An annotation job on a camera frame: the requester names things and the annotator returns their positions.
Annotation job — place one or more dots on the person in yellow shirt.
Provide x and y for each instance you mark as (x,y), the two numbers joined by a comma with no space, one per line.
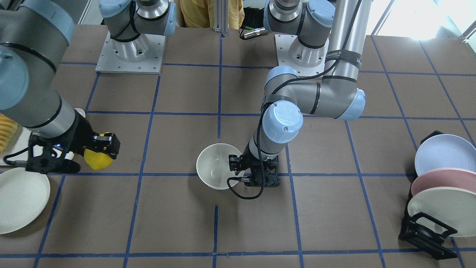
(201,13)

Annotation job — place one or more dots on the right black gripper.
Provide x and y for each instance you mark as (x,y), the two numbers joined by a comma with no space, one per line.
(82,136)

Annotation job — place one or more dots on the sliced yellow fruit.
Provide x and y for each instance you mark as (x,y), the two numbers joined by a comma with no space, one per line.
(8,129)

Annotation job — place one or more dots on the aluminium frame post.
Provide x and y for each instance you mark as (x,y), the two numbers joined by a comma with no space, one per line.
(221,17)

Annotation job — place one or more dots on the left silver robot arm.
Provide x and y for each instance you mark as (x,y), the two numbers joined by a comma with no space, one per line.
(332,34)

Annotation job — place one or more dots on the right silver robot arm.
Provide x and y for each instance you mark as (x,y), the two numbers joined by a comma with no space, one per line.
(34,39)

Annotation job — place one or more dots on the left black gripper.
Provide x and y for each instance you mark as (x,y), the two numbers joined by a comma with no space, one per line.
(235,162)

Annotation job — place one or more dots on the yellow lemon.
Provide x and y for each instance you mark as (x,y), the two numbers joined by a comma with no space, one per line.
(95,160)

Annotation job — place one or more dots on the light blue plate in rack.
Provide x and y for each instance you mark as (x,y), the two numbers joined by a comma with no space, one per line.
(445,151)

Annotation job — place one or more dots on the white rectangular tray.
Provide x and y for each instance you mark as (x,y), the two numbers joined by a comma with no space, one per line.
(20,141)

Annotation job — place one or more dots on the pink plate in rack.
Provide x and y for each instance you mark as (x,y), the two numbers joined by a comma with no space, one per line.
(444,177)

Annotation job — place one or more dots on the white ceramic bowl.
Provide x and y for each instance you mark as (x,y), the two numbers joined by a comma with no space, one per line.
(213,168)

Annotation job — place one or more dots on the black plate rack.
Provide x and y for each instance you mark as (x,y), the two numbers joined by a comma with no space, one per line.
(425,232)

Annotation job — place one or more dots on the cream round plate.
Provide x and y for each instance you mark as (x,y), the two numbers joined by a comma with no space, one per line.
(23,197)

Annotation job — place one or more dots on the cream plate in rack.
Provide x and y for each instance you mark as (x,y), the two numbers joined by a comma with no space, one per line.
(453,206)

